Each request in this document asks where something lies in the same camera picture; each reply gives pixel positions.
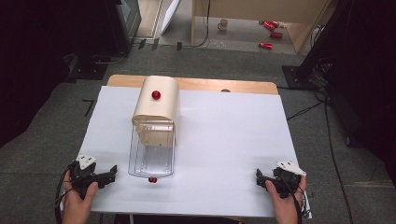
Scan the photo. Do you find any black stand base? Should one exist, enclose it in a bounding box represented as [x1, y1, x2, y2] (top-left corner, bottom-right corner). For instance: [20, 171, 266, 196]
[66, 54, 110, 81]

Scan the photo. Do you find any wooden table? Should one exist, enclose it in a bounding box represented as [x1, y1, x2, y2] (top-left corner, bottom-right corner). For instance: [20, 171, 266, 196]
[106, 74, 279, 96]

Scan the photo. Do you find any black stand with base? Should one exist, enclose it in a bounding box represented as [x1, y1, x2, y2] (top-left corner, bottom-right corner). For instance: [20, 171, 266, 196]
[281, 0, 354, 91]

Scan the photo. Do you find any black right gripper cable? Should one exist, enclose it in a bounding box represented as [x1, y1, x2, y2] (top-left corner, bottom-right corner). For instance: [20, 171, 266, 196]
[279, 175, 307, 224]

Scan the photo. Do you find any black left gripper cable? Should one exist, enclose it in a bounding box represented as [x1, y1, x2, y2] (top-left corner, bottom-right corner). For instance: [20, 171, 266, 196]
[53, 161, 78, 224]

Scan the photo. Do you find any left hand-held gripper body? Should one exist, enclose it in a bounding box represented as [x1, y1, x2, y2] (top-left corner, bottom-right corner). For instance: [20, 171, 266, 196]
[68, 154, 101, 200]

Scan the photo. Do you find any white table cover board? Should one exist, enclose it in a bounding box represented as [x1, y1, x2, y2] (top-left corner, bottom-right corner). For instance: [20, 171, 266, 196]
[75, 85, 313, 218]

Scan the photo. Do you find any black floor cable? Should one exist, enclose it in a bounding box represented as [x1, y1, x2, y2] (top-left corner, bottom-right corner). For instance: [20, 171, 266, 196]
[286, 59, 356, 224]

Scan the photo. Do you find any clear plastic door with red knob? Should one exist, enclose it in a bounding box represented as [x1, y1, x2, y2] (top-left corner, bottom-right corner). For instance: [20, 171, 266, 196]
[127, 119, 177, 184]

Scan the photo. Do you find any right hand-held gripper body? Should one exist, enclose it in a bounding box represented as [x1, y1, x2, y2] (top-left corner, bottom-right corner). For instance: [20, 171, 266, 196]
[272, 161, 307, 200]

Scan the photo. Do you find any cream box with red knob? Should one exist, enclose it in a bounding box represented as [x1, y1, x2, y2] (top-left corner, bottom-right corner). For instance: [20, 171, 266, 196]
[131, 75, 181, 147]

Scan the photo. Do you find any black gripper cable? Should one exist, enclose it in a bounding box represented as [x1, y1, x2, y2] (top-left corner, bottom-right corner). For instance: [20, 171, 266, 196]
[53, 161, 78, 224]
[279, 175, 307, 224]

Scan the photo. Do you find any black hanging cable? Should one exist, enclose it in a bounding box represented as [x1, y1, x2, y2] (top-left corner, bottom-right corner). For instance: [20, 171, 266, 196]
[181, 0, 212, 49]

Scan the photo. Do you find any person's right hand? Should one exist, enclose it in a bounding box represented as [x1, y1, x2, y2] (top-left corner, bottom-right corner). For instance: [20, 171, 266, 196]
[264, 175, 308, 224]

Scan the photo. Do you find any person's left hand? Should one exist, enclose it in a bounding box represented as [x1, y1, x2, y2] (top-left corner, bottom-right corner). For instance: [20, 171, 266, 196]
[61, 179, 99, 224]

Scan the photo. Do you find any white panel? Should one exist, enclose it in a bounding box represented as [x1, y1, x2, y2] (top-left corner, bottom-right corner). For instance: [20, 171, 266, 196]
[160, 0, 182, 27]

